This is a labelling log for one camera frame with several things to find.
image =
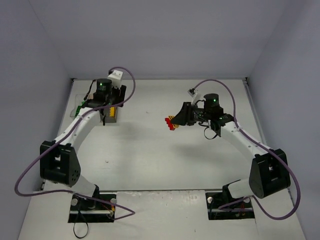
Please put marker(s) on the grey plastic container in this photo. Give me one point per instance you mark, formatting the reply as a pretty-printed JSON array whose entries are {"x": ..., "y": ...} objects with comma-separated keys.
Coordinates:
[{"x": 107, "y": 119}]

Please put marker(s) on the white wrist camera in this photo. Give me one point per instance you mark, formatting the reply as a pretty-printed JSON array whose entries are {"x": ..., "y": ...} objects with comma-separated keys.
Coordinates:
[
  {"x": 195, "y": 95},
  {"x": 116, "y": 77}
]

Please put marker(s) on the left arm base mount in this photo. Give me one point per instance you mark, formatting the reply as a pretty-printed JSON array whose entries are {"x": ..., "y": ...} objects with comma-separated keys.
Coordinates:
[{"x": 90, "y": 211}]

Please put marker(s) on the clear plastic container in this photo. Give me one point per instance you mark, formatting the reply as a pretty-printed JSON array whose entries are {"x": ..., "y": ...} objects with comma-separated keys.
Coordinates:
[{"x": 77, "y": 100}]

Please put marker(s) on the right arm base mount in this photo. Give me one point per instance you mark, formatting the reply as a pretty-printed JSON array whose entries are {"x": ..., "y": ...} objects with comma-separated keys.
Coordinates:
[{"x": 221, "y": 206}]

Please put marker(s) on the yellow long lego brick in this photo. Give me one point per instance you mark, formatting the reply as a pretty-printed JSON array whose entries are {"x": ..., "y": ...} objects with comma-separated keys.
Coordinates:
[{"x": 112, "y": 112}]

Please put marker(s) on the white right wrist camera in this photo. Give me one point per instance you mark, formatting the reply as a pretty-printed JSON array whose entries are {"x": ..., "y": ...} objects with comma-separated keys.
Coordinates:
[{"x": 195, "y": 95}]

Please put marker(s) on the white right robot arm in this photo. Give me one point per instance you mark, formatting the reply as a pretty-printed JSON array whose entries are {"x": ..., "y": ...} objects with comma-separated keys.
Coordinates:
[{"x": 267, "y": 175}]

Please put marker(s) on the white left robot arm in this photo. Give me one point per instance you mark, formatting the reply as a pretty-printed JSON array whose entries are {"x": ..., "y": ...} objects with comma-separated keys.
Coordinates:
[{"x": 61, "y": 164}]

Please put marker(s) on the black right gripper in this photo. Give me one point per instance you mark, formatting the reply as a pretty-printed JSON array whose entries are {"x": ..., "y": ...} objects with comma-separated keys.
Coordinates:
[{"x": 188, "y": 114}]

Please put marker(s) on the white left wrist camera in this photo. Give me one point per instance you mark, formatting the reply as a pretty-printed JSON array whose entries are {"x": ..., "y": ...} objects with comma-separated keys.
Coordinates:
[{"x": 116, "y": 77}]

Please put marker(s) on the red curved lego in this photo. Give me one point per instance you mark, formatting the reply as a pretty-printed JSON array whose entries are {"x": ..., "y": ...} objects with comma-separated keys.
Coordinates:
[{"x": 169, "y": 124}]

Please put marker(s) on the green lego in container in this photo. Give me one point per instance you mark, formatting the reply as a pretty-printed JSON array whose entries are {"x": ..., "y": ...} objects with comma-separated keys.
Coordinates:
[{"x": 79, "y": 108}]

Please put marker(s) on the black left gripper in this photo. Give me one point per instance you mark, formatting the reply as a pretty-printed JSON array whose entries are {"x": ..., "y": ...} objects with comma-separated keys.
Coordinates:
[{"x": 120, "y": 97}]

